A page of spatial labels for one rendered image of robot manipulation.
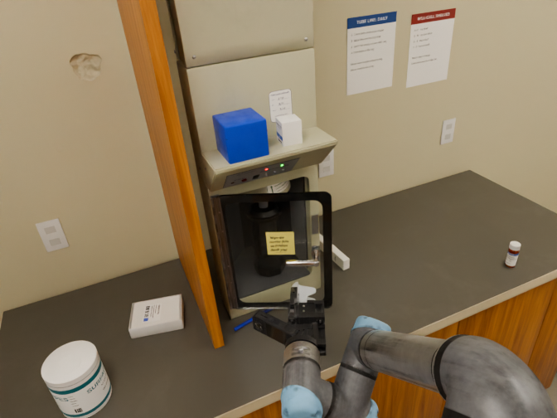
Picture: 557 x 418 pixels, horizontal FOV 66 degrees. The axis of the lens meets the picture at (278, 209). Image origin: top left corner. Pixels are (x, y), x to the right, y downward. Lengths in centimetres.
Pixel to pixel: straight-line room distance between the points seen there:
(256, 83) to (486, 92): 137
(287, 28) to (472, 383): 83
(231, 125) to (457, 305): 90
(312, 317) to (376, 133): 108
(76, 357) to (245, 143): 68
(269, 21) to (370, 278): 89
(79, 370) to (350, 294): 81
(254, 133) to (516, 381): 69
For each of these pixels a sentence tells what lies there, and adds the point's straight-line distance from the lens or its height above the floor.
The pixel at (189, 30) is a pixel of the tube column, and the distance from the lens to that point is 101.
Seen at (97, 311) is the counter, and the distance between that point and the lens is 158.
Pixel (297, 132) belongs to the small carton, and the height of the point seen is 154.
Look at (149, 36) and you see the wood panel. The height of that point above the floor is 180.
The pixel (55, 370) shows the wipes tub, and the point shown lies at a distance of 124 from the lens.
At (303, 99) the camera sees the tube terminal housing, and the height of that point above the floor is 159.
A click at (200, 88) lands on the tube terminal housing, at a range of 103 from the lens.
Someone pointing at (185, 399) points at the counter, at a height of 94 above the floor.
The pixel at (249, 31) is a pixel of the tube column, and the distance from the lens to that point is 104.
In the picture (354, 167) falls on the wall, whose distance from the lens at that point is 186.
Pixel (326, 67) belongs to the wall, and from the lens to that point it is 165.
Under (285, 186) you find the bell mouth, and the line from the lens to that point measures 124.
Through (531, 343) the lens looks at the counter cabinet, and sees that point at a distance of 203.
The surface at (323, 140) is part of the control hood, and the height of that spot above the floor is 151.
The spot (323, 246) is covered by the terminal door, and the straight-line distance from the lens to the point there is 118.
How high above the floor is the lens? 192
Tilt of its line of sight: 31 degrees down
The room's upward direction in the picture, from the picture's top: 5 degrees counter-clockwise
